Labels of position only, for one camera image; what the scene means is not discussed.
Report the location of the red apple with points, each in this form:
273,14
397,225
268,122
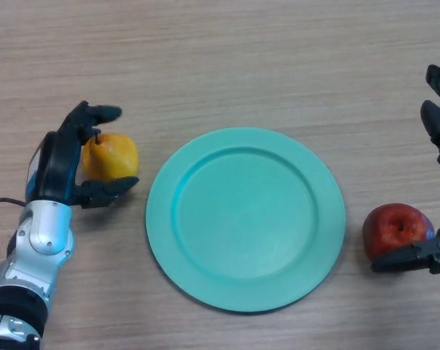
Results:
387,226

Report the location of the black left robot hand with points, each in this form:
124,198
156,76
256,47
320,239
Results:
58,167

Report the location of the yellow pear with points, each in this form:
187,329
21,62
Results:
110,156

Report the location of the green round plate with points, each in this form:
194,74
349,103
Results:
247,218

